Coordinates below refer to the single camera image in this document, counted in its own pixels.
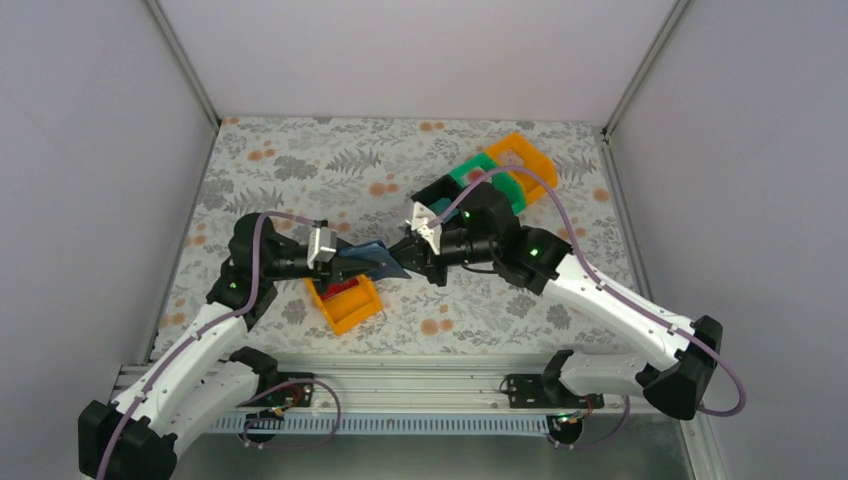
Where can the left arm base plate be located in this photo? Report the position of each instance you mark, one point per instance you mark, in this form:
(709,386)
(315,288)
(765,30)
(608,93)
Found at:
(283,389)

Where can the far orange bin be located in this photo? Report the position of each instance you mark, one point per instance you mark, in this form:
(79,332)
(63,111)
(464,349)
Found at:
(515,149)

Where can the blue card holder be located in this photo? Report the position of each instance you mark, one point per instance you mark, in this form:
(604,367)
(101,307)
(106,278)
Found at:
(387,267)

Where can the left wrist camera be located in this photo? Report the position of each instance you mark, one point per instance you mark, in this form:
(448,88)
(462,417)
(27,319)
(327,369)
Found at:
(322,245)

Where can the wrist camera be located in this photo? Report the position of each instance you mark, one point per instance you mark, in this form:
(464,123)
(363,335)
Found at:
(322,245)
(422,222)

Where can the aluminium rail frame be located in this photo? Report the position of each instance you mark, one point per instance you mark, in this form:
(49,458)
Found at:
(410,384)

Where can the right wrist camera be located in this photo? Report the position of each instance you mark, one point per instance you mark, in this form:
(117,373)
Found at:
(422,222)

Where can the floral table mat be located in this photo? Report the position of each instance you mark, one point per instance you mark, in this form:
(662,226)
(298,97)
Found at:
(357,174)

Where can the green bin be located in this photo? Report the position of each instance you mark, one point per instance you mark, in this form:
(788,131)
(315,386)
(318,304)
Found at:
(472,169)

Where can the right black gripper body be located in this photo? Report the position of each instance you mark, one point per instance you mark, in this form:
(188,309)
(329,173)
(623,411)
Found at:
(417,257)

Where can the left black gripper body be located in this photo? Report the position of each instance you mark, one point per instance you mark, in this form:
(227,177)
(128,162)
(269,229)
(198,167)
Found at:
(333,269)

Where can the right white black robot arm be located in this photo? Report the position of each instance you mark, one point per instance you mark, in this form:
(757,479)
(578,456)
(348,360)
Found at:
(672,361)

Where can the orange bin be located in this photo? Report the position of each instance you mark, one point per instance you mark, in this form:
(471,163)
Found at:
(347,310)
(515,149)

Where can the near orange bin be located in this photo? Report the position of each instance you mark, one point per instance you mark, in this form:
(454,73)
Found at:
(347,310)

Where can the black bin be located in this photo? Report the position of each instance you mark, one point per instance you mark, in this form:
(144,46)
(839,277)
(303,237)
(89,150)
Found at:
(438,195)

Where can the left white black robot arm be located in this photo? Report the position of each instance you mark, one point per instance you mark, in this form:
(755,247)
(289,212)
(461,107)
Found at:
(142,432)

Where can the red VIP card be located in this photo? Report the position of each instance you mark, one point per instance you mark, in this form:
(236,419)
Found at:
(337,289)

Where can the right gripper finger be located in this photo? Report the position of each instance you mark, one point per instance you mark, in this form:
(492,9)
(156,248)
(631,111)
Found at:
(409,257)
(411,244)

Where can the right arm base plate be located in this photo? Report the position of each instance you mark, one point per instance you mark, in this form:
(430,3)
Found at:
(530,391)

